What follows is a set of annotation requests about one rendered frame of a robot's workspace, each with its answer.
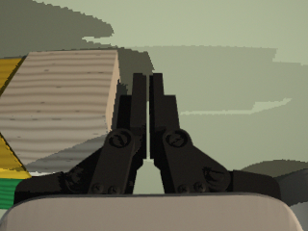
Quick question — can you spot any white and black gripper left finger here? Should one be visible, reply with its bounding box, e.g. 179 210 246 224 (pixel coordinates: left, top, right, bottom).
13 73 147 205

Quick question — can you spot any grey mug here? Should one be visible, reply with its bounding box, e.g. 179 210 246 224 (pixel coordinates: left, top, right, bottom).
278 168 308 231

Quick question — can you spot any green cube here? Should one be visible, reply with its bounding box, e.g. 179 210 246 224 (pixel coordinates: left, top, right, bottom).
0 178 23 210

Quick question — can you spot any grey striped cube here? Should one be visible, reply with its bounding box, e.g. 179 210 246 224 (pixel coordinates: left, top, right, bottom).
0 50 122 176

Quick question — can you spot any yellow cube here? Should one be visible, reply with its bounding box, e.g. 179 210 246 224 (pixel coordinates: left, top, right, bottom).
0 59 32 179

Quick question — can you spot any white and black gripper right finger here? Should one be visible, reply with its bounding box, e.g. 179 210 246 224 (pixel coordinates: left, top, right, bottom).
149 73 281 200

